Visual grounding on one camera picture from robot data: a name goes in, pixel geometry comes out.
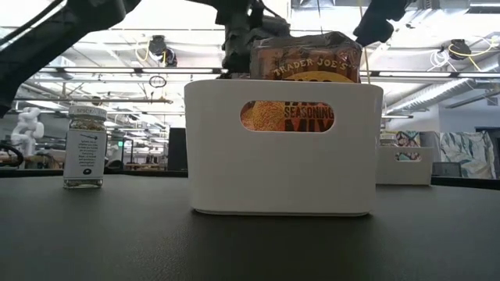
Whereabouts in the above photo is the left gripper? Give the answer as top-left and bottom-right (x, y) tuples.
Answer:
(215, 0), (259, 79)

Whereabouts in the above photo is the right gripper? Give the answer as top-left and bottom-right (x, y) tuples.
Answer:
(352, 0), (416, 48)

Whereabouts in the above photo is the orange taco seasoning packet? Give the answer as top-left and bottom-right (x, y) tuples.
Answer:
(240, 30), (364, 133)

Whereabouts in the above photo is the white-lidded bagel seasoning jar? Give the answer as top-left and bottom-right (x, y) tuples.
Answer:
(62, 105), (109, 190)
(379, 133), (398, 148)

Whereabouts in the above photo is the white plastic bin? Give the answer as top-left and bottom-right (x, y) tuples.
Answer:
(184, 79), (384, 217)

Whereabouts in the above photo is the colourful patterned panel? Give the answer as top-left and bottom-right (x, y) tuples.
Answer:
(396, 130), (422, 162)

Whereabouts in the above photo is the black upright panel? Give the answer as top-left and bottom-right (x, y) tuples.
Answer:
(167, 127), (188, 172)

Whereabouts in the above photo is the light grey plastic bin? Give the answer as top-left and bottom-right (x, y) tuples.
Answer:
(375, 146), (434, 186)

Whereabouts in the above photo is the leaf patterned panel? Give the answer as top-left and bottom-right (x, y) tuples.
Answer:
(439, 130), (498, 180)

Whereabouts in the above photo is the black table mat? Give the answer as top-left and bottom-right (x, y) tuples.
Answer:
(0, 171), (500, 281)

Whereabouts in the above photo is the white robot figure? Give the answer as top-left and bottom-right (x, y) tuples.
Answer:
(10, 107), (46, 157)

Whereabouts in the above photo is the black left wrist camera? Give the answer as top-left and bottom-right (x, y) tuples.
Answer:
(253, 14), (292, 40)

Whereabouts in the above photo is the black hanging cable reel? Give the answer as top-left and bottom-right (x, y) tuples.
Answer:
(447, 37), (474, 62)
(147, 34), (179, 68)

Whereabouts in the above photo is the silver air duct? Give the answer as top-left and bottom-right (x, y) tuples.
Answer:
(384, 76), (500, 116)

